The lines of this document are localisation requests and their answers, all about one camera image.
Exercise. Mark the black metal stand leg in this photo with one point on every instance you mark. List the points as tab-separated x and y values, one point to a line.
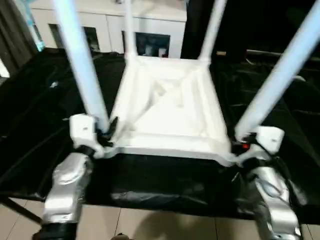
25	211

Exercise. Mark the blue white patterned strip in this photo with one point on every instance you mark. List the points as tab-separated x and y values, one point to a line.
36	35

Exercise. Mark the white glass door cabinet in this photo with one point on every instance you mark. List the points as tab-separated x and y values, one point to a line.
107	25

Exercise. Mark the small yellow label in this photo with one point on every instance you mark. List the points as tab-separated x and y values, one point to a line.
221	53

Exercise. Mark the black mat cloth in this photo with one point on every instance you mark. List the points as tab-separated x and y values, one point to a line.
150	180

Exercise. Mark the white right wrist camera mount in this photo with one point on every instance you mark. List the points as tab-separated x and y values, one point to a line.
270	137

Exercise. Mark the grey brown curtain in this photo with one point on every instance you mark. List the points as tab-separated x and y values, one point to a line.
15	37

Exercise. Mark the white plastic table top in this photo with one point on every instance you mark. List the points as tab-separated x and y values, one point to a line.
175	112

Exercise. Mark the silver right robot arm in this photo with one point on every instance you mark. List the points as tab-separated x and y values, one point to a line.
275	195

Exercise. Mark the grey metal rail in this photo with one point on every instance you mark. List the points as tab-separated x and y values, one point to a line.
260	53

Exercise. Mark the black fabric backdrop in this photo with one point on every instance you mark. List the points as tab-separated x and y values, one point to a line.
262	22

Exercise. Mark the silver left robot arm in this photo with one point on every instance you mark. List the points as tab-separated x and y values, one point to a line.
67	180

